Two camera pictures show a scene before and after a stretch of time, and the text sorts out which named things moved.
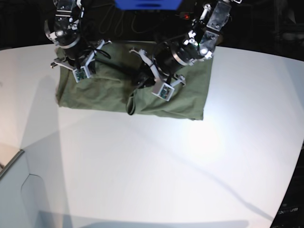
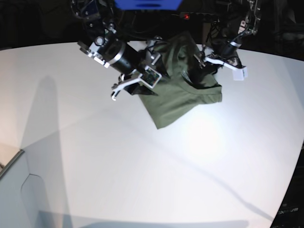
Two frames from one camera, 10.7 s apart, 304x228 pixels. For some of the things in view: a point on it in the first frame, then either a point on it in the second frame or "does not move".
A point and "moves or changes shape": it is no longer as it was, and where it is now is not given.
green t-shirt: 118,71 moves or changes shape
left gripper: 65,31 -> 135,65
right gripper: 169,59 -> 224,52
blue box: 148,4 does not move
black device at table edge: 290,213 does not move
